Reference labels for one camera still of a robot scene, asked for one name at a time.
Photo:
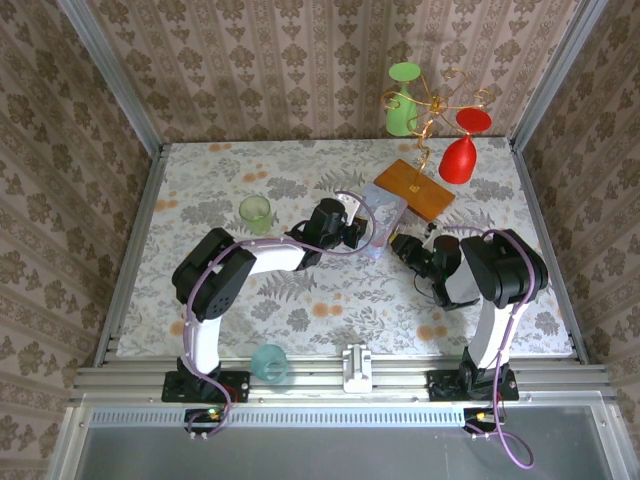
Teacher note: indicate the blue cartoon tin box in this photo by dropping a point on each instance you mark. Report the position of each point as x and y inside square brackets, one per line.
[385, 215]

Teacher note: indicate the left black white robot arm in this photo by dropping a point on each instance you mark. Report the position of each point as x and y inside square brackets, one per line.
[215, 280]

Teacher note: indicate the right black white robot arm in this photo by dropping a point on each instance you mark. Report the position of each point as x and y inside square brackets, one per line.
[505, 270]

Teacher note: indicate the green translucent tumbler cup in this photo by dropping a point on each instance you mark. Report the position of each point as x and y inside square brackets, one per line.
[256, 217]

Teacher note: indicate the floral fern table mat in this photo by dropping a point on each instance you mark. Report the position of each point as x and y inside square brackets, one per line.
[350, 325]

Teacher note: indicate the red wine glass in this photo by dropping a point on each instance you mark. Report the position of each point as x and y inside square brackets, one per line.
[457, 162]

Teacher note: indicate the green wine glass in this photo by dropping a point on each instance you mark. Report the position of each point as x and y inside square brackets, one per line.
[400, 117]

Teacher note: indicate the teal translucent cup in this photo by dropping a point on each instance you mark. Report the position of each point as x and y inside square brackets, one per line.
[269, 365]

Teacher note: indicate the right black electronics board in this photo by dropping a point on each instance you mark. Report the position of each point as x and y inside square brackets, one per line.
[480, 416]

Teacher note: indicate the black electronics board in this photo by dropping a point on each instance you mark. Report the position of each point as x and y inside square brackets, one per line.
[205, 416]
[480, 416]

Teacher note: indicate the grey metal lower tray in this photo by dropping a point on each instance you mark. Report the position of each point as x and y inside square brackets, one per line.
[325, 455]

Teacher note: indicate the left black electronics board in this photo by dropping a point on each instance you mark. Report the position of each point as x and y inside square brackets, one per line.
[205, 416]

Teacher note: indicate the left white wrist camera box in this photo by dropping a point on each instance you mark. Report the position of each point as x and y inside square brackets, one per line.
[351, 206]

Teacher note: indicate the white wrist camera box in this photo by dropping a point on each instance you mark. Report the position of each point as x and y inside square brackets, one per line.
[430, 231]
[351, 206]

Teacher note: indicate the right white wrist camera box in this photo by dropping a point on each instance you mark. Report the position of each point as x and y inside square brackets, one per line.
[430, 231]

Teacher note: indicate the aluminium frame side rail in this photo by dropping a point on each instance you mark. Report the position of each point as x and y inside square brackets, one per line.
[145, 210]
[542, 230]

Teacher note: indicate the white plastic mount bracket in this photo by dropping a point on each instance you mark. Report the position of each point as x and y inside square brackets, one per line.
[356, 370]

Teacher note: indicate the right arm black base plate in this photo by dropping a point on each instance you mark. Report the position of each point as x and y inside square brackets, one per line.
[440, 389]

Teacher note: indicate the aluminium frame cross rails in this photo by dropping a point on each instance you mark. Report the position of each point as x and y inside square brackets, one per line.
[310, 380]

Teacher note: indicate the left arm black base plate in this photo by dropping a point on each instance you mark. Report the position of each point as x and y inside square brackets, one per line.
[235, 387]

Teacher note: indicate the aluminium frame corner post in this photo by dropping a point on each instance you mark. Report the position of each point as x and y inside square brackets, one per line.
[555, 80]
[112, 80]

